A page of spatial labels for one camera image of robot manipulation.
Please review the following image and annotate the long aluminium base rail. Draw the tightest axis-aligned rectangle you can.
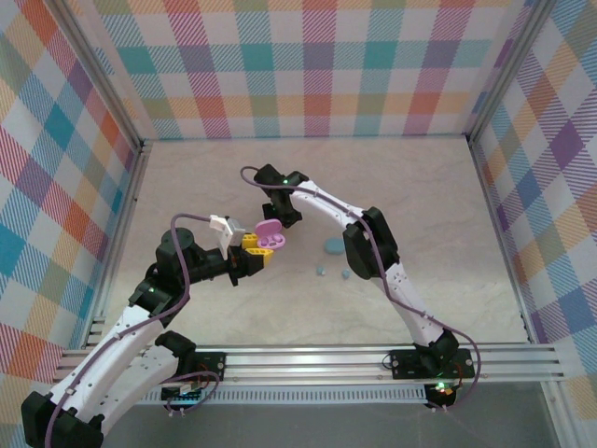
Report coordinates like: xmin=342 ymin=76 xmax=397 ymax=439
xmin=53 ymin=343 xmax=568 ymax=387

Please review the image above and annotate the green-lit circuit board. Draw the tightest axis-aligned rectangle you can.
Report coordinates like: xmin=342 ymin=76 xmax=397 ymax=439
xmin=160 ymin=382 xmax=211 ymax=403

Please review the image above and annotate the white slotted cable duct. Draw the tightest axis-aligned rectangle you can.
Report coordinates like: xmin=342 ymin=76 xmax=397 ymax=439
xmin=139 ymin=389 xmax=433 ymax=407

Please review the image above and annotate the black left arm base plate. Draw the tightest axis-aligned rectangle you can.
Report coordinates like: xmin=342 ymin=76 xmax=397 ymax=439
xmin=193 ymin=352 xmax=229 ymax=382

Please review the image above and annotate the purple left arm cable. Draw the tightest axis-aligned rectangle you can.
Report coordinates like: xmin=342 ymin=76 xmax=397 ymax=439
xmin=44 ymin=212 xmax=220 ymax=448

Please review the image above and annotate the aluminium frame post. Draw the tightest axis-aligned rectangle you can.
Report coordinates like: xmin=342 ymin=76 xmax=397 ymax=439
xmin=465 ymin=0 xmax=560 ymax=144
xmin=49 ymin=0 xmax=153 ymax=153

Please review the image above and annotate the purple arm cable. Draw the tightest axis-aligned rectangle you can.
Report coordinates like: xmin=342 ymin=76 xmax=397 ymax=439
xmin=44 ymin=212 xmax=220 ymax=448
xmin=240 ymin=165 xmax=481 ymax=414

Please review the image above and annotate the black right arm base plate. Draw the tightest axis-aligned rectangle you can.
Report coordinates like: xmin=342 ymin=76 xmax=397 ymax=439
xmin=389 ymin=348 xmax=477 ymax=380

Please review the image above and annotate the orange-edged circuit board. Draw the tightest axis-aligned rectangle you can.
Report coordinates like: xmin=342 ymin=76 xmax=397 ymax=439
xmin=426 ymin=381 xmax=457 ymax=408

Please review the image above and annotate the pink earbud charging case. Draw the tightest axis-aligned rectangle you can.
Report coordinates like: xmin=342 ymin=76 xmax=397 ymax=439
xmin=255 ymin=218 xmax=288 ymax=252

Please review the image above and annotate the aluminium table side rail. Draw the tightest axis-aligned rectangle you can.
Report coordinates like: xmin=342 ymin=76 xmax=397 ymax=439
xmin=465 ymin=134 xmax=537 ymax=345
xmin=81 ymin=139 xmax=154 ymax=350

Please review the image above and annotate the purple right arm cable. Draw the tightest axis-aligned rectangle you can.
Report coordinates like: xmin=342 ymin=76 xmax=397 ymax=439
xmin=240 ymin=165 xmax=481 ymax=414

